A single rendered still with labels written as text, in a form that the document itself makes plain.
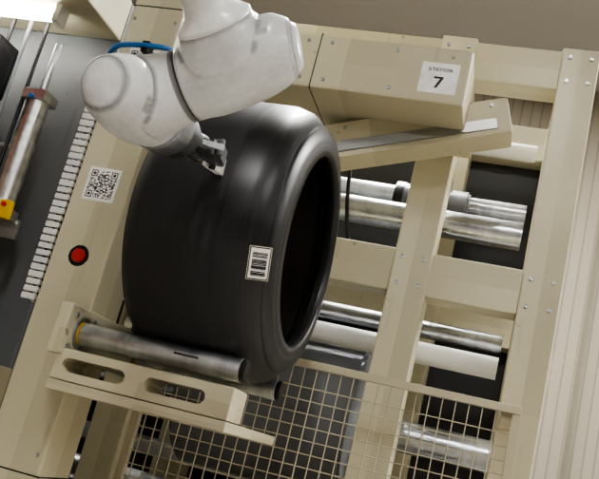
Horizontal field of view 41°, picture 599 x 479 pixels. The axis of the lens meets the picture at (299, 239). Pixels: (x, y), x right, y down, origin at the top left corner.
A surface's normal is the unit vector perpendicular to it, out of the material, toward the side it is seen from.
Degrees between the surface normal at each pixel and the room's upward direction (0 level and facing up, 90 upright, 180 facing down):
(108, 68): 92
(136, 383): 90
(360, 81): 90
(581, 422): 90
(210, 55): 130
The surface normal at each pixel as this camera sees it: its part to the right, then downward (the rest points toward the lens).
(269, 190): 0.51, -0.17
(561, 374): -0.07, -0.27
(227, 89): 0.04, 0.66
